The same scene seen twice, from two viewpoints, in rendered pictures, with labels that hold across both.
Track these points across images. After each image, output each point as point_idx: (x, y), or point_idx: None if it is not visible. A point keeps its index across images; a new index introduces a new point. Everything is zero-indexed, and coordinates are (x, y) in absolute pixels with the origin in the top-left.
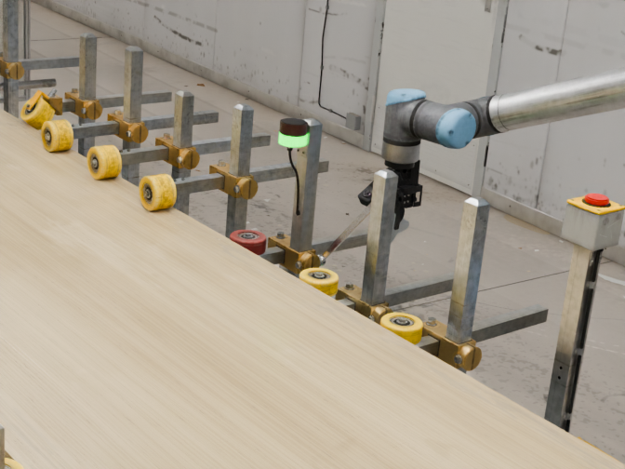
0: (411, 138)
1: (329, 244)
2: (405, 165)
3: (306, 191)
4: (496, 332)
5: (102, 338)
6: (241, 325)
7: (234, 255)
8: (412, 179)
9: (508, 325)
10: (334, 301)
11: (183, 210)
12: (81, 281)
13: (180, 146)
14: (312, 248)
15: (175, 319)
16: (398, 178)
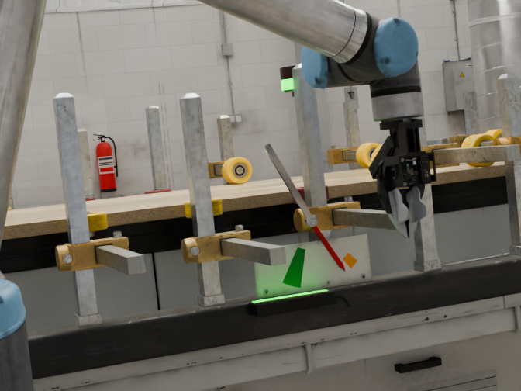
0: (370, 86)
1: (350, 214)
2: (379, 124)
3: (299, 140)
4: (108, 261)
5: (130, 200)
6: (124, 205)
7: (267, 192)
8: (401, 147)
9: (112, 257)
10: (147, 208)
11: (513, 210)
12: (227, 190)
13: (502, 135)
14: (314, 207)
15: (146, 201)
16: (387, 143)
